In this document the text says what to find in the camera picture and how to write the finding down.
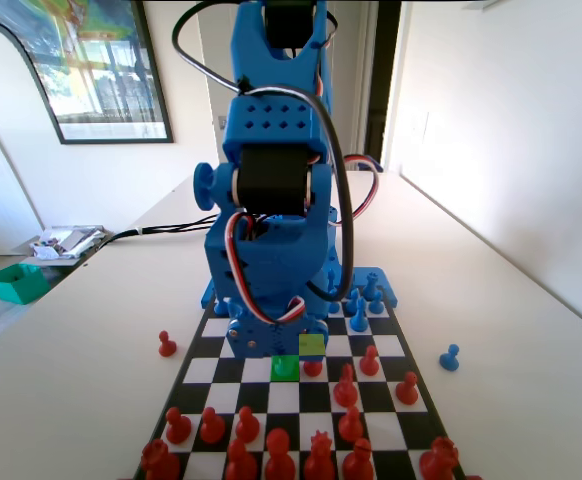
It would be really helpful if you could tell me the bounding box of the black cable bundle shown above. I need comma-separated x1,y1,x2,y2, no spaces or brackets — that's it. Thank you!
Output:
101,212,220,247

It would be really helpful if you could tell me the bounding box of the red chess queen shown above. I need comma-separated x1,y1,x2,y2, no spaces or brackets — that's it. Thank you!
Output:
303,430,336,480

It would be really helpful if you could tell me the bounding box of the black white chessboard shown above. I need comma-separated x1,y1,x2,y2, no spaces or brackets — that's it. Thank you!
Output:
131,284,467,480

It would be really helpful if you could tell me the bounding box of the pile of papers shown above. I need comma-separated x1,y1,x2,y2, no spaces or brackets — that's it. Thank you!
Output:
28,225,108,261

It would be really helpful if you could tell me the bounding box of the white red servo wire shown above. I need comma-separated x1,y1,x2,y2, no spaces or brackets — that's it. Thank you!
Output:
338,154,381,221
223,212,306,326

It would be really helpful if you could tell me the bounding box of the red chess rook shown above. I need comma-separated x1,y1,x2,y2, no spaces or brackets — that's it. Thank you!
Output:
140,438,181,480
418,436,460,480

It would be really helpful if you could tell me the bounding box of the black framed picture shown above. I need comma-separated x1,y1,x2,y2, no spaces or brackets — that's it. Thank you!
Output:
0,0,175,145

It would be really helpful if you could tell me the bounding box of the white door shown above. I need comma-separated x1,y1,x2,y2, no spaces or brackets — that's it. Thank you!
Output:
195,0,375,174

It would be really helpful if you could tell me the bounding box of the red chess bishop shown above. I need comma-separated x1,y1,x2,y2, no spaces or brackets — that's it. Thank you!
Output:
225,438,259,480
341,437,375,480

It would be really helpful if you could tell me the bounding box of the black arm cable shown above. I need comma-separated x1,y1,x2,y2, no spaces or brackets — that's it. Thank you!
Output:
172,0,357,301

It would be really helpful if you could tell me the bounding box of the green plastic box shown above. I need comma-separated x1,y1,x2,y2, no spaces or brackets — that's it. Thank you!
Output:
0,263,51,305

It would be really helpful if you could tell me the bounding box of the red chess king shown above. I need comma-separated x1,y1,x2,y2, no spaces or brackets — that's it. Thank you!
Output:
264,427,297,480

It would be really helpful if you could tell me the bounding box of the red chess knight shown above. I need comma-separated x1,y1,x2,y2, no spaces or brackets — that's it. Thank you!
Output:
333,363,359,408

